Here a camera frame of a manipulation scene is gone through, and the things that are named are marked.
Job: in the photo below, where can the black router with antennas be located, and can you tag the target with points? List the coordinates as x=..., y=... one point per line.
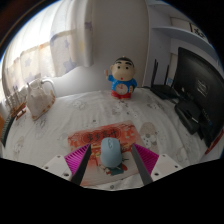
x=163, y=90

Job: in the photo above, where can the cartoon boy figurine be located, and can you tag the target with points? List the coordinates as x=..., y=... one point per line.
x=122, y=83

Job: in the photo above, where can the red printed mouse pad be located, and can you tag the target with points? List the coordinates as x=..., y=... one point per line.
x=100, y=133

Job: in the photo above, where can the light blue computer mouse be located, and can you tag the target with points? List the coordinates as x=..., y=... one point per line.
x=110, y=153

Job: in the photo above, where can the large white conch shell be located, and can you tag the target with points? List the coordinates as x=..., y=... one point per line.
x=38, y=101

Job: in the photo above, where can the black monitor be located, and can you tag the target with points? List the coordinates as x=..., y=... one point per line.
x=200, y=86

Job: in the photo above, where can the white shelf unit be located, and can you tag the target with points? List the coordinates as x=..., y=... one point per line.
x=163, y=43

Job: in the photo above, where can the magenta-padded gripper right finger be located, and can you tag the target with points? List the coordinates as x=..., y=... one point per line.
x=163, y=165

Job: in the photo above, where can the sheer white star-print curtain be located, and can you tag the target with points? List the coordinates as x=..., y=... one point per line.
x=50, y=43

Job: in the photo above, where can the white printed tablecloth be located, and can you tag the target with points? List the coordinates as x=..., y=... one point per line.
x=83, y=110

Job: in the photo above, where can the red paper sheet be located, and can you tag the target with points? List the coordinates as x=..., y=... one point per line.
x=215, y=143

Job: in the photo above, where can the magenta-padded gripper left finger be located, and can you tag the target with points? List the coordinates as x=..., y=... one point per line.
x=60, y=165

